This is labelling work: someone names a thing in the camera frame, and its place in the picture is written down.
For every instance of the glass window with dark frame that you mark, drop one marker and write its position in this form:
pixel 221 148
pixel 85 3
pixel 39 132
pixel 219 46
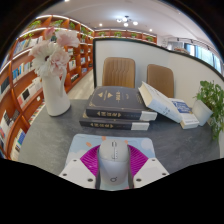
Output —
pixel 203 53

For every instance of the ceiling chandelier lamp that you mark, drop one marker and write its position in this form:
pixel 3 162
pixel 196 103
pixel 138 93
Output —
pixel 125 20

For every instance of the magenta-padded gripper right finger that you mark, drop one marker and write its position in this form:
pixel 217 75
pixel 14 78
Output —
pixel 151 171

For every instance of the white book with blue cover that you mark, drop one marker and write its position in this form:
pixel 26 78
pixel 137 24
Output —
pixel 186 116

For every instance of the thick dark hardcover book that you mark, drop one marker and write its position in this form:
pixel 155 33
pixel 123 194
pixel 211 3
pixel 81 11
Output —
pixel 113 98

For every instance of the white vase with pink flowers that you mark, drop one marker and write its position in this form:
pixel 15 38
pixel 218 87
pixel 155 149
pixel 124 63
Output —
pixel 55 96

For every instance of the orange wooden bookshelf unit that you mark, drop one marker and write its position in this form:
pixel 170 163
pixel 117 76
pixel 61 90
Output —
pixel 20 76

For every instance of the white computer mouse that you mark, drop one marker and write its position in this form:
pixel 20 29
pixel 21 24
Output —
pixel 113 163

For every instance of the thick white book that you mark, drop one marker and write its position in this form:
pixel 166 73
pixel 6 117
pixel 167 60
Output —
pixel 160 101

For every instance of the thin dark hardcover book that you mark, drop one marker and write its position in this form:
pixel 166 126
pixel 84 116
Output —
pixel 106 125

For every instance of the green plant in white pot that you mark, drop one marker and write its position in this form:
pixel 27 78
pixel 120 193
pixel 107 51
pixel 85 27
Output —
pixel 213 96

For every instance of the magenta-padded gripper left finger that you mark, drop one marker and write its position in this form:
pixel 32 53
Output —
pixel 76 171

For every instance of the tan padded chair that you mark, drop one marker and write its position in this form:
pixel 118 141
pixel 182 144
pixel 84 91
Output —
pixel 161 78
pixel 118 71

